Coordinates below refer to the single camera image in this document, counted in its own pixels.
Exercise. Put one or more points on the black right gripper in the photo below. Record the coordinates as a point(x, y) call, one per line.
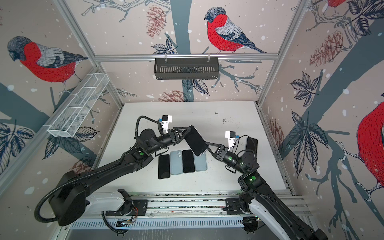
point(222, 152)

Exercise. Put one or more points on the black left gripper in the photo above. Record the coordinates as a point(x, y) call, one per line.
point(174, 133)

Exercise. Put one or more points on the pale green phone case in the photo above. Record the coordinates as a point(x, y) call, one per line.
point(176, 163)

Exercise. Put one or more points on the phone with black screen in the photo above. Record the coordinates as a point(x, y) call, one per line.
point(164, 167)

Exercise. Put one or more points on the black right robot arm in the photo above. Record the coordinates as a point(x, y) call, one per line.
point(259, 199)

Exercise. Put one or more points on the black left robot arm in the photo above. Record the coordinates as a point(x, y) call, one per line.
point(68, 201)

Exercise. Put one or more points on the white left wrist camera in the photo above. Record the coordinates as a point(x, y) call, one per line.
point(165, 121)

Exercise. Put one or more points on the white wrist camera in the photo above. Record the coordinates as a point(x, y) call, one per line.
point(232, 138)
point(165, 121)

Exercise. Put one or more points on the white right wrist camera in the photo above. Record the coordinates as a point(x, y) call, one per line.
point(232, 138)

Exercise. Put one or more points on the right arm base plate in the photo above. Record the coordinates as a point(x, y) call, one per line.
point(237, 206)

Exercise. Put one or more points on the black wall basket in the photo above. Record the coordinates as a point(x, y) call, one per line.
point(187, 69)

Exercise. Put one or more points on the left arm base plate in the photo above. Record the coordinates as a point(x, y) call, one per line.
point(130, 208)

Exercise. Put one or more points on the white wire mesh basket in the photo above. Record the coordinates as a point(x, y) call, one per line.
point(81, 102)

